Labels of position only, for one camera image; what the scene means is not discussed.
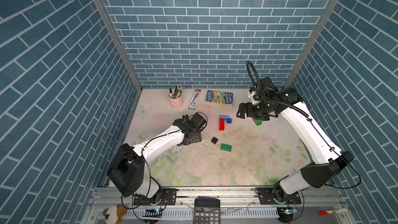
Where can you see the red white marker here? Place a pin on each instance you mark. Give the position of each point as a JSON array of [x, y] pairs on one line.
[[333, 211]]

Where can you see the black calculator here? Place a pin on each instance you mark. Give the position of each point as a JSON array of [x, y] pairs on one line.
[[207, 210]]

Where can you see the brown white plush toy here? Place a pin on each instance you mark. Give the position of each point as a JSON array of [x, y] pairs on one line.
[[114, 214]]

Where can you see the white red pen box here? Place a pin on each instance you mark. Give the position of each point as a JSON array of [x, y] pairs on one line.
[[195, 99]]

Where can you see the pens in cup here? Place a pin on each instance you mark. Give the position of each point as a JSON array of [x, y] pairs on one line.
[[176, 92]]

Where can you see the green long lego brick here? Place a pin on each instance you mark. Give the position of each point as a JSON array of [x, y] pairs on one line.
[[226, 147]]

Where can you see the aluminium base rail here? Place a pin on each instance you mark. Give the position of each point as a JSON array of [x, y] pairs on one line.
[[239, 205]]

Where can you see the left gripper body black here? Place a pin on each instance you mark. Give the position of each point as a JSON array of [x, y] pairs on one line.
[[196, 137]]

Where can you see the red lego brick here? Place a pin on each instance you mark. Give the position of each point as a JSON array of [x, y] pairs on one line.
[[221, 124]]

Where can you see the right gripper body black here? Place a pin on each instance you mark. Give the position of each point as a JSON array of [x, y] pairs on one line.
[[257, 111]]

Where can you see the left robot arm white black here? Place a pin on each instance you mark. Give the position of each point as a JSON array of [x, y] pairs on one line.
[[129, 170]]

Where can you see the black lego brick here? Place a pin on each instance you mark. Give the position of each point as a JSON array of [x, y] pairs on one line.
[[214, 140]]

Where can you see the green lego brick back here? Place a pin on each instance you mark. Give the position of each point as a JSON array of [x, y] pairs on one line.
[[258, 122]]

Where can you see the pink pen holder cup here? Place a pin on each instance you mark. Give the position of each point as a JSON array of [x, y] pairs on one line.
[[177, 103]]

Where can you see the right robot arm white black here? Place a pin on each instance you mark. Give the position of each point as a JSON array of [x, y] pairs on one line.
[[327, 159]]

